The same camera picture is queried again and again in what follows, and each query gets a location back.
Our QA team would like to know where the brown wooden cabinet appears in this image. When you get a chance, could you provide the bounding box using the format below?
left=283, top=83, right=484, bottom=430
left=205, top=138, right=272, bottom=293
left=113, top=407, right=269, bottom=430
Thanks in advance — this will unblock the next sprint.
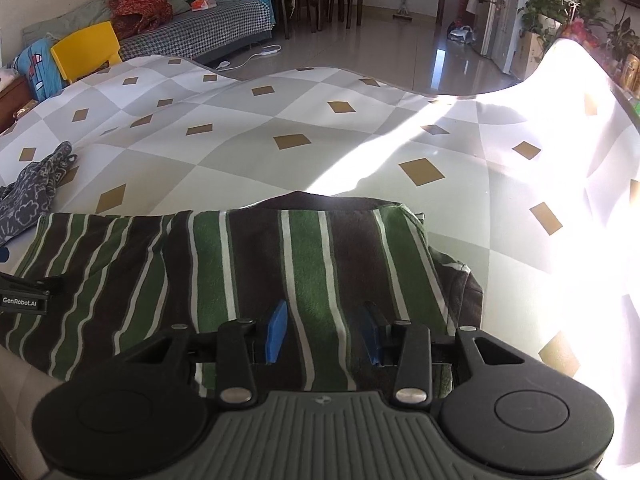
left=0, top=76, right=38, bottom=133

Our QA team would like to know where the white power strip with cable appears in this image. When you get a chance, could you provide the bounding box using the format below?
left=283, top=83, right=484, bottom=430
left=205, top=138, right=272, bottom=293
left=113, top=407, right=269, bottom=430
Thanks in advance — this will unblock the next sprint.
left=216, top=45, right=282, bottom=72

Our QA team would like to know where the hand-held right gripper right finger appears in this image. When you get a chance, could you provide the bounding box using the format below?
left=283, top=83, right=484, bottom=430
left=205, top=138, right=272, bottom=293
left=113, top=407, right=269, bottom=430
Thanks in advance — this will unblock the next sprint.
left=352, top=301, right=528, bottom=406

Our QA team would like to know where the yellow plastic chair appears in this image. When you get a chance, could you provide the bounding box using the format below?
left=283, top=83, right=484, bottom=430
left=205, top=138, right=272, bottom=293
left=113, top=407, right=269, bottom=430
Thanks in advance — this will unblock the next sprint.
left=50, top=21, right=123, bottom=85

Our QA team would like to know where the grey refrigerator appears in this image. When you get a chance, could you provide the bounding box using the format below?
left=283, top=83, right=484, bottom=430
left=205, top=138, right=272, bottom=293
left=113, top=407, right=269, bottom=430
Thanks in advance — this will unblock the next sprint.
left=472, top=0, right=551, bottom=59

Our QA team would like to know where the cardboard box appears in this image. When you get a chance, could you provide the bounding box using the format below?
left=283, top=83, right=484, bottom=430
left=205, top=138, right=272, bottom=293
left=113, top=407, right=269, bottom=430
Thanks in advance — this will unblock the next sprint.
left=512, top=30, right=546, bottom=81

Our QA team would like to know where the red patterned cloth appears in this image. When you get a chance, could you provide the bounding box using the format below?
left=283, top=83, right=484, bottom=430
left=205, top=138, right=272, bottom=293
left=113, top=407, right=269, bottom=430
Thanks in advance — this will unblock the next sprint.
left=109, top=0, right=173, bottom=41

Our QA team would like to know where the dark grey doodle-print fleece garment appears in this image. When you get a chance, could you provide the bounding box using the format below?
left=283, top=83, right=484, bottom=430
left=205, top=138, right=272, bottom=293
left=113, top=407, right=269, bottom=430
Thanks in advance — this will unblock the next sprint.
left=0, top=141, right=77, bottom=247

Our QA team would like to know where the dark leafy potted plant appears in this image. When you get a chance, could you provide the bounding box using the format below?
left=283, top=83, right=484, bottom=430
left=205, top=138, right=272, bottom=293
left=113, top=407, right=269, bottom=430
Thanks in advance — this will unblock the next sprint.
left=600, top=7, right=640, bottom=69

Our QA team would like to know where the white appliance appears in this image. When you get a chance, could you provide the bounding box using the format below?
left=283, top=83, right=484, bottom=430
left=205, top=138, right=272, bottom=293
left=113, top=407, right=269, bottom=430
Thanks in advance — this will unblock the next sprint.
left=492, top=0, right=539, bottom=79

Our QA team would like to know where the houndstooth covered sofa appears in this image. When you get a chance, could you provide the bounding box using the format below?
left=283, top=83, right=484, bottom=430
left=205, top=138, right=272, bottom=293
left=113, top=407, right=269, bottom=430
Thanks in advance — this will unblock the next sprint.
left=117, top=0, right=277, bottom=63

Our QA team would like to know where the pile of fruit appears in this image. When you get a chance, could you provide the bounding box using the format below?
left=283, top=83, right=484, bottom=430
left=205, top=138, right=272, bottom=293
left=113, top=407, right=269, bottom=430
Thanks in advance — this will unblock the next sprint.
left=562, top=17, right=601, bottom=51

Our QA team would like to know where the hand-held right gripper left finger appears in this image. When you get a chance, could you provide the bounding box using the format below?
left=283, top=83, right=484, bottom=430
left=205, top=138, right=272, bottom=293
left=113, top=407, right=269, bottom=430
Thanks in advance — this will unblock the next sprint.
left=112, top=300, right=290, bottom=406

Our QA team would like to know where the green brown striped shirt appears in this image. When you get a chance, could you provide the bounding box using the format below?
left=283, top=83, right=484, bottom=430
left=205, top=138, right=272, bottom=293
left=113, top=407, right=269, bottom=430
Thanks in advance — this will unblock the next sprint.
left=0, top=191, right=485, bottom=398

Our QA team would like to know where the blue cartoon pillow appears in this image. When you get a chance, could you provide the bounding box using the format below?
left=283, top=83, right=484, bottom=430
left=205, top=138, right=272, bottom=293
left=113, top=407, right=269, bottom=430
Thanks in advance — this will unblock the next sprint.
left=12, top=39, right=63, bottom=103

